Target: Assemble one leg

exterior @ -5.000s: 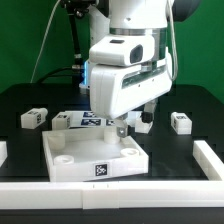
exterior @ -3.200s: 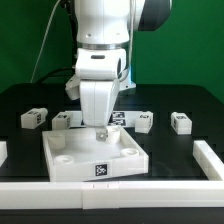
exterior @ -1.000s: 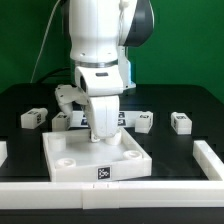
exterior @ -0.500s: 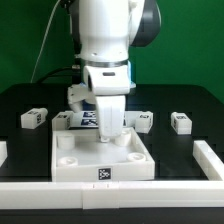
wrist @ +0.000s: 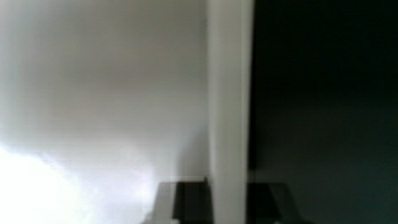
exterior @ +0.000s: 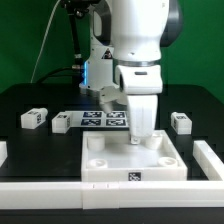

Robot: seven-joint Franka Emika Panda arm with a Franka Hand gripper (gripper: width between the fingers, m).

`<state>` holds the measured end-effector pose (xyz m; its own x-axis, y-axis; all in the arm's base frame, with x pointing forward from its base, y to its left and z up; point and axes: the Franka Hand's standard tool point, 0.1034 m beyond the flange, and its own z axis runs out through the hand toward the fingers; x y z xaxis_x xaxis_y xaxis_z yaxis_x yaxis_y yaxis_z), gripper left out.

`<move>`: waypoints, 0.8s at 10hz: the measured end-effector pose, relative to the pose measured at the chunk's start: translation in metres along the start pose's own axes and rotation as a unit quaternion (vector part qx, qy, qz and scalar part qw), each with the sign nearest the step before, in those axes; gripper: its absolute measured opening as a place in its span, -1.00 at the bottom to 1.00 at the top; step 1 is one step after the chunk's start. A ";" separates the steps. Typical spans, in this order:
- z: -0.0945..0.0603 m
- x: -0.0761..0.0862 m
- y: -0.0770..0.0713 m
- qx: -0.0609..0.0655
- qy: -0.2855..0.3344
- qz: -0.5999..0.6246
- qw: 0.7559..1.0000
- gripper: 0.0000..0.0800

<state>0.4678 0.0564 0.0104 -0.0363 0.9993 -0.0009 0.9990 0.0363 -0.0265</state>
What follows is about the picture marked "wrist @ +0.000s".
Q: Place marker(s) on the white square tabletop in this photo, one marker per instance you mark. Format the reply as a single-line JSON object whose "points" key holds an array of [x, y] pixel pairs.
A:
{"points": [[124, 108]]}

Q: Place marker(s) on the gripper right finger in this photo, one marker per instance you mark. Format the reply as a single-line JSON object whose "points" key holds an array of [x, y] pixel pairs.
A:
{"points": [[271, 205]]}

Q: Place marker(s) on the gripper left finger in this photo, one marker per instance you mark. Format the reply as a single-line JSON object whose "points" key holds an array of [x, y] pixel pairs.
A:
{"points": [[182, 203]]}

